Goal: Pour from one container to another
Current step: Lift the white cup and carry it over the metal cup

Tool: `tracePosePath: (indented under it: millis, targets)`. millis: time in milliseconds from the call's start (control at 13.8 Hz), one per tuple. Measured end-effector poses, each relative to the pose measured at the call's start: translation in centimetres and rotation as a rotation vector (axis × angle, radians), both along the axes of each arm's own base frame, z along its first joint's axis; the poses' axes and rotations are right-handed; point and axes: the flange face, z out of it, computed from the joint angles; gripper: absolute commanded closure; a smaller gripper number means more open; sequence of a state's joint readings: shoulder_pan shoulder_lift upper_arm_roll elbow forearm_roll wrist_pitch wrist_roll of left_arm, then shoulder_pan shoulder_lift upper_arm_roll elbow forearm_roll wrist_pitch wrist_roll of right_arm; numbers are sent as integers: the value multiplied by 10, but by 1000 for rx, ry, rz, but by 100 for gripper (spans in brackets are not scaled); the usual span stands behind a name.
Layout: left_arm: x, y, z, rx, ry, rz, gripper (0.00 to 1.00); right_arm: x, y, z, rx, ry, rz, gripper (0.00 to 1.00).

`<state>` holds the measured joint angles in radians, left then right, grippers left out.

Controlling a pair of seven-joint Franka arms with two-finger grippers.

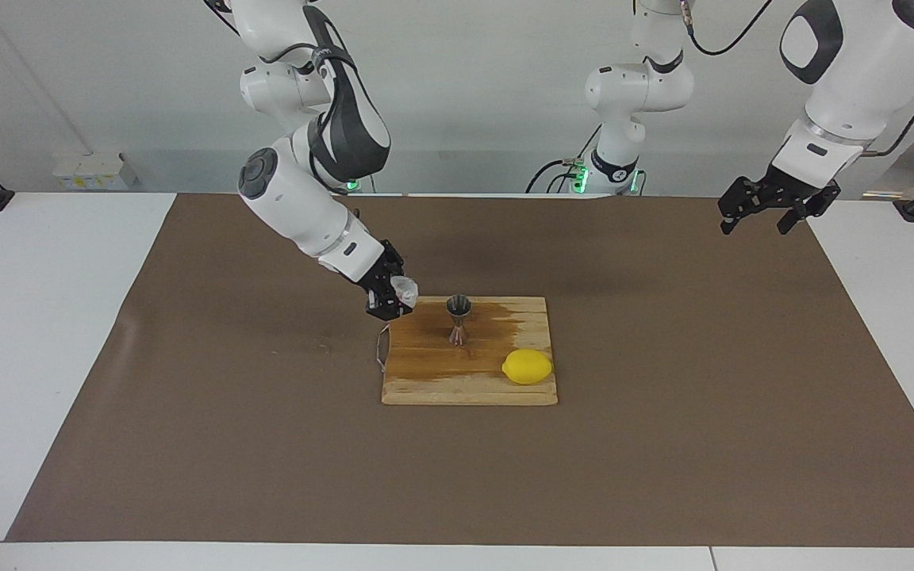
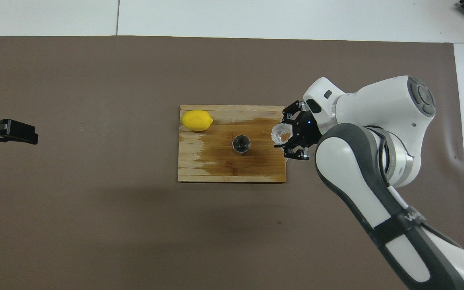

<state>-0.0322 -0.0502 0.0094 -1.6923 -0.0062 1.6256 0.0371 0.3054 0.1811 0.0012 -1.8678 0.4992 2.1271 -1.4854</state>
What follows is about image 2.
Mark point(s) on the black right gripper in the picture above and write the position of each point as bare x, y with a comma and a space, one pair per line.
308, 131

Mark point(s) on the brown table mat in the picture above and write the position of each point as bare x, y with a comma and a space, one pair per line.
54, 201

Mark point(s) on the yellow lemon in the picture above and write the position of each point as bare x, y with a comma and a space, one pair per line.
195, 121

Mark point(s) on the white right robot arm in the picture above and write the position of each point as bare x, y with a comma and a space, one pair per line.
377, 108

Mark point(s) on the steel double jigger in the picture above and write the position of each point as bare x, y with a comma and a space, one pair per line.
241, 145

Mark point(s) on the clear plastic cup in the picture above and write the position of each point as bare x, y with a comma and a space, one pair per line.
280, 129

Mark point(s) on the wooden cutting board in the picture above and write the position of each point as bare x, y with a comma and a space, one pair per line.
216, 161

